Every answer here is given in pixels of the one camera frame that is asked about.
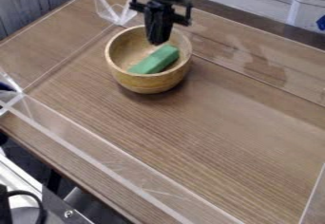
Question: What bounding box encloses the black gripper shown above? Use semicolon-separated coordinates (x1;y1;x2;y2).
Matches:
130;0;193;45

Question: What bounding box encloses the green rectangular block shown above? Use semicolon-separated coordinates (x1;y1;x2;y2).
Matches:
128;45;181;74

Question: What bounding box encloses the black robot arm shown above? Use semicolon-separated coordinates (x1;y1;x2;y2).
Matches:
130;0;193;46

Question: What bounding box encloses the brown wooden bowl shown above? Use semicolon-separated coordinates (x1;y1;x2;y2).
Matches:
104;25;193;94

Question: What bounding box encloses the white container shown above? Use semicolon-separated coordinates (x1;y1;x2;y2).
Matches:
286;0;325;34

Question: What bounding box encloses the clear acrylic corner bracket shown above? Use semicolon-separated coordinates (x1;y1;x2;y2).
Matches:
94;0;138;26

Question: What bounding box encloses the clear acrylic front wall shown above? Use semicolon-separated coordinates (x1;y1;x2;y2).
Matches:
0;72;243;224

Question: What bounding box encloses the grey metal bracket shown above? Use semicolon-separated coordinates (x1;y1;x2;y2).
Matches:
41;187;95;224

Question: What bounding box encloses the black cable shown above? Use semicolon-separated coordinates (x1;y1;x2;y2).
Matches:
0;184;45;224

